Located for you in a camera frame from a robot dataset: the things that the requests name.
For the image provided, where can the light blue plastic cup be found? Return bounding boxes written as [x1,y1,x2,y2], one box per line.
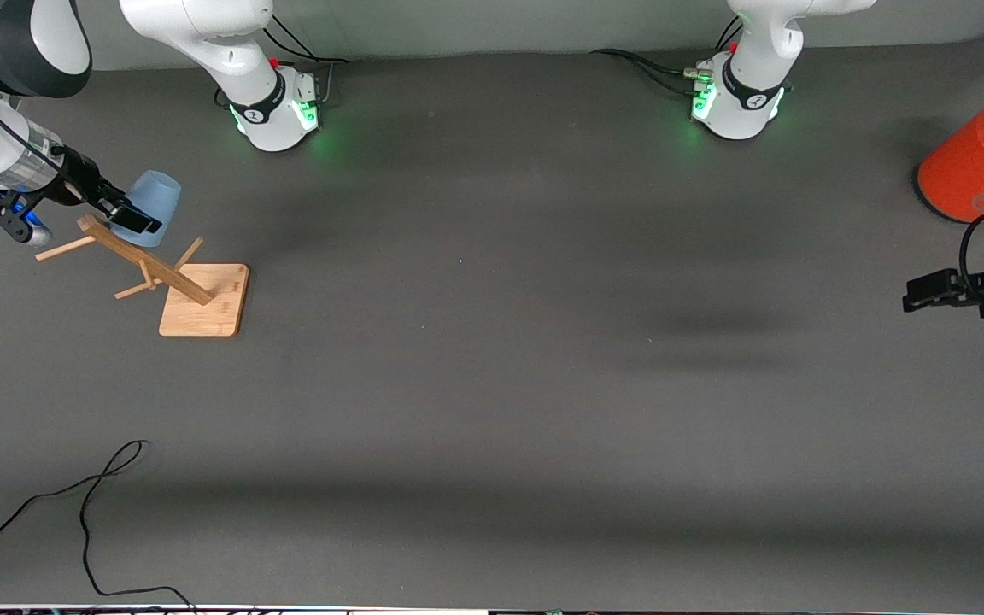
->
[120,169,183,249]

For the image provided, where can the wooden cup rack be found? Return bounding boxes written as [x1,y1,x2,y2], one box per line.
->
[34,214,251,338]

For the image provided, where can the orange cylindrical can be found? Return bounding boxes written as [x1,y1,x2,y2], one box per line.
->
[916,85,984,226]

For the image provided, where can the dark grey table mat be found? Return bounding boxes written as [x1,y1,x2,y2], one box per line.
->
[0,32,984,610]

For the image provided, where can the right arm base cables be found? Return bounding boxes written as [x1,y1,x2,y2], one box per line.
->
[265,12,349,109]

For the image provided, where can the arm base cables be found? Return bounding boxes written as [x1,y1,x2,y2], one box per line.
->
[265,12,349,109]
[587,15,742,96]

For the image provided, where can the thin black table cable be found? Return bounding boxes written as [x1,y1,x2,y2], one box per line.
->
[0,439,199,612]

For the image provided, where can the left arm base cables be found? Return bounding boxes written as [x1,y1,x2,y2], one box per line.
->
[587,15,742,96]

